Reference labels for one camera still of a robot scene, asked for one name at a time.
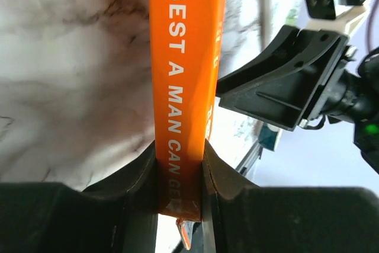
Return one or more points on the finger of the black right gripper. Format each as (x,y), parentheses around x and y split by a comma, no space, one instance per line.
(285,84)

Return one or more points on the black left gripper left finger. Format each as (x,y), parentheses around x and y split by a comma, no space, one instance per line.
(116,214)

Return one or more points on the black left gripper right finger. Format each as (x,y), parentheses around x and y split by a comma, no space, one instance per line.
(239,216)

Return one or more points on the orange razor box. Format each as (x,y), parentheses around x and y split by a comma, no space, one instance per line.
(185,45)

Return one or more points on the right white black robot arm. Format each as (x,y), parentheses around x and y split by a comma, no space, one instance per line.
(354,98)

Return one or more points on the aluminium rail frame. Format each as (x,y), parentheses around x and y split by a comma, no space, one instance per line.
(248,161)

